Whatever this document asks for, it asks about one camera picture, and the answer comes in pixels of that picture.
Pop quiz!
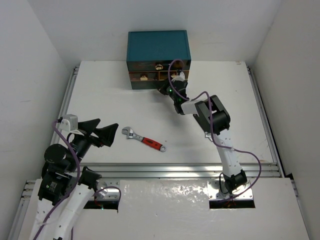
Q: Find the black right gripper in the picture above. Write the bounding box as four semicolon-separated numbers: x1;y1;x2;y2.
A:
155;75;179;102

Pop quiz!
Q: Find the red handled adjustable wrench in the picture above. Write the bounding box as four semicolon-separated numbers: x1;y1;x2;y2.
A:
121;126;167;153

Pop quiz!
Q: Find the dark bottom drawer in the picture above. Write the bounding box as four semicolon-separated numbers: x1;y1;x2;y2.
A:
130;80;164;90

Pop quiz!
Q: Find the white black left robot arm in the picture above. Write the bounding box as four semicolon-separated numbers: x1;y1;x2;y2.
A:
29;114;119;240

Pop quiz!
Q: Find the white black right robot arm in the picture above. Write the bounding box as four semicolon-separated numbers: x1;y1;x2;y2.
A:
158;79;247;195

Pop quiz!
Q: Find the teal drawer cabinet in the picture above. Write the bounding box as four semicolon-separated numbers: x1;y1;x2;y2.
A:
126;30;192;76

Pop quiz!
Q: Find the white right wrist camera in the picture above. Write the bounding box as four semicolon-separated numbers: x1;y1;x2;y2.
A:
171;70;187;83

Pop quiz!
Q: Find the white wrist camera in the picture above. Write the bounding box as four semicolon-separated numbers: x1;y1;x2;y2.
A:
171;70;187;83
59;114;81;134

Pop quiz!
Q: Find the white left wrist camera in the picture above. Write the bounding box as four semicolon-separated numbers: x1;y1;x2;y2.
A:
59;114;81;134

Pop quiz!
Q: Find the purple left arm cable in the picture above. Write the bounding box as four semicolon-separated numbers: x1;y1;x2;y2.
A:
32;119;122;240

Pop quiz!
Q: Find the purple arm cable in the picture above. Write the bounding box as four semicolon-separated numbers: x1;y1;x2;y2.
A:
167;58;263;202
32;119;122;240

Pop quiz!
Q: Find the aluminium rail frame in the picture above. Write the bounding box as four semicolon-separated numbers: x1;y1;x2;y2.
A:
7;62;301;240

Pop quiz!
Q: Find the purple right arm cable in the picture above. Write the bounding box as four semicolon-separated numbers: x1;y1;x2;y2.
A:
167;58;263;202

